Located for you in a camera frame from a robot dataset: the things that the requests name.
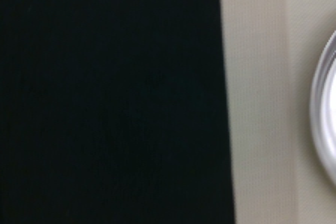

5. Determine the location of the beige woven placemat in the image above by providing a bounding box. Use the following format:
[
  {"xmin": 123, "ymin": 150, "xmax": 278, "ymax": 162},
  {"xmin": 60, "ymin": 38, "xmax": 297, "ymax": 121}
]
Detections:
[{"xmin": 221, "ymin": 0, "xmax": 336, "ymax": 224}]

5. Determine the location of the silver metal plate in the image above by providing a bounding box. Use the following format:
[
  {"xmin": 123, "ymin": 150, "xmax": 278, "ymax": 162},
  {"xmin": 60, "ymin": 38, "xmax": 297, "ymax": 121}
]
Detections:
[{"xmin": 309, "ymin": 31, "xmax": 336, "ymax": 186}]

